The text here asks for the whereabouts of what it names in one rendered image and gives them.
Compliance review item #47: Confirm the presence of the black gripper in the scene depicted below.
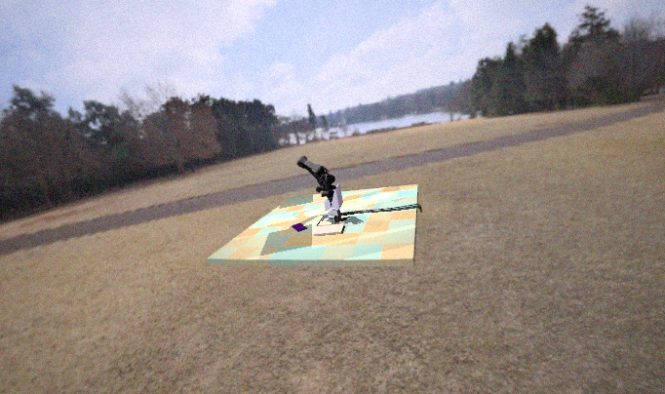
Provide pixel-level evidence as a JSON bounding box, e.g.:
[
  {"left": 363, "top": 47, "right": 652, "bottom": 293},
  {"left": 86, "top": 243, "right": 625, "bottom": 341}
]
[{"left": 321, "top": 182, "right": 336, "bottom": 203}]

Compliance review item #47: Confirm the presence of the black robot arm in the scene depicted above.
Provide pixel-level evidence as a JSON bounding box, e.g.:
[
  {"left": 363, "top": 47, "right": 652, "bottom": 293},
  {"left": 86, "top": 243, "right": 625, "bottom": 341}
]
[{"left": 296, "top": 156, "right": 335, "bottom": 193}]

